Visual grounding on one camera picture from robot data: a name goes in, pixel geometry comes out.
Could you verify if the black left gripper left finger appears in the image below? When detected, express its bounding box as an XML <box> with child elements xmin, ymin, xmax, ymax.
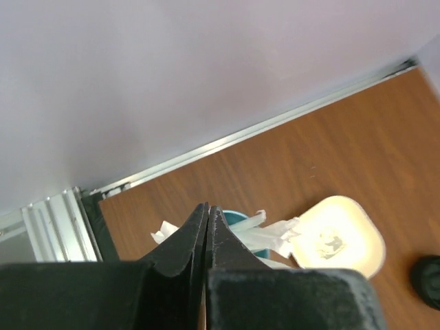
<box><xmin>1</xmin><ymin>203</ymin><xmax>209</xmax><ymax>329</ymax></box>

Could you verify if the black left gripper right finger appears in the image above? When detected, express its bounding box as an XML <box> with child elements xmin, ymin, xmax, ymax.
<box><xmin>206</xmin><ymin>206</ymin><xmax>388</xmax><ymax>329</ymax></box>

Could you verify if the aluminium frame rail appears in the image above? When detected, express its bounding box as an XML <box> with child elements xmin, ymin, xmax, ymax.
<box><xmin>1</xmin><ymin>57</ymin><xmax>419</xmax><ymax>263</ymax></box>

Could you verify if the light blue straw cup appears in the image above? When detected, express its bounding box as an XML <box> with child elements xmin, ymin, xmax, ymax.
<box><xmin>223</xmin><ymin>210</ymin><xmax>270</xmax><ymax>259</ymax></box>

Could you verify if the cream square bowl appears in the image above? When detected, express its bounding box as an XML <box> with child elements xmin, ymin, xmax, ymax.
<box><xmin>290</xmin><ymin>195</ymin><xmax>386</xmax><ymax>278</ymax></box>

